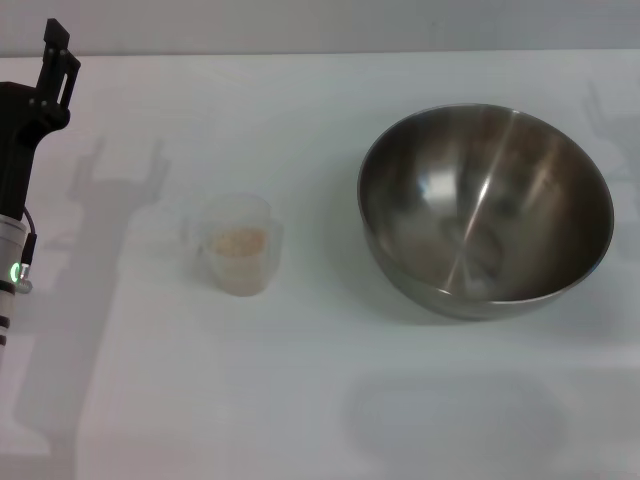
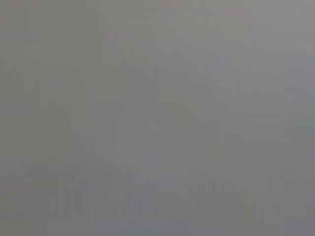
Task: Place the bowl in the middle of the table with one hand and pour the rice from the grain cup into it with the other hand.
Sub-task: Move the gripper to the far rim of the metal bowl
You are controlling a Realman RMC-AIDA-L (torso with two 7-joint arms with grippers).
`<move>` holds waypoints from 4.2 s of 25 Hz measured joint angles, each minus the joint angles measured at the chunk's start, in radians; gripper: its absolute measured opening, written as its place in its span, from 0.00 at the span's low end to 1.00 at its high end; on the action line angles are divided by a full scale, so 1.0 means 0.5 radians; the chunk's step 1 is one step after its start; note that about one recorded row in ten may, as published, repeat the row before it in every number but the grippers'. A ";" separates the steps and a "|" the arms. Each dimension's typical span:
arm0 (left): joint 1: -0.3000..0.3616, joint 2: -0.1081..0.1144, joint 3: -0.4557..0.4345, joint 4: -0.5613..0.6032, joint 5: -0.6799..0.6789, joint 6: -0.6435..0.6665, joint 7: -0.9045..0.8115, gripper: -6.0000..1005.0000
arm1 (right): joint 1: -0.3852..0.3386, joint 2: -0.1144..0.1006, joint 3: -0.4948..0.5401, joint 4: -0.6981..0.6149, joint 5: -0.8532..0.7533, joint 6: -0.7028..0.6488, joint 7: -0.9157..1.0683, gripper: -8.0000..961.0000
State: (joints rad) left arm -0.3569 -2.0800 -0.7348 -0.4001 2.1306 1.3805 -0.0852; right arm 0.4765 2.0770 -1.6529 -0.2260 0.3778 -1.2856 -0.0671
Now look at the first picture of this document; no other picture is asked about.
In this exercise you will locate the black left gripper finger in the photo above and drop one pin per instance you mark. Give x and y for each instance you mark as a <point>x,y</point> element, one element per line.
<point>57,75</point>

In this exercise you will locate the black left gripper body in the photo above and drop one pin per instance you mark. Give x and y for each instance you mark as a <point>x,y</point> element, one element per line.
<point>17,130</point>

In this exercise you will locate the beige rice grains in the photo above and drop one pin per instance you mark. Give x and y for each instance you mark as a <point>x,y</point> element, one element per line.
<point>239,242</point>

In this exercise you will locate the clear plastic measuring cup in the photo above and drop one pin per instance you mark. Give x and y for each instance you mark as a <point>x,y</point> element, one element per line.
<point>240,280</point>

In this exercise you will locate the stainless steel mixing bowl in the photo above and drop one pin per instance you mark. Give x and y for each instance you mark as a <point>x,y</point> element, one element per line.
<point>480,210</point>

